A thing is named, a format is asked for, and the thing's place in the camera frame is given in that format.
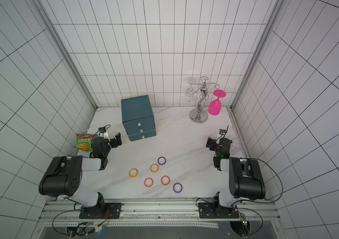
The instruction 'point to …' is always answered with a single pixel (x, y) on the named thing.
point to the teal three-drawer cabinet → (137, 118)
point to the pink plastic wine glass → (215, 107)
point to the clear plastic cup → (238, 144)
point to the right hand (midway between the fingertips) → (212, 136)
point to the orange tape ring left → (132, 176)
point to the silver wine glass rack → (200, 116)
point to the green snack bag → (84, 141)
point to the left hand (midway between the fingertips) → (113, 135)
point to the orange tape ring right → (155, 172)
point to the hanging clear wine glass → (190, 95)
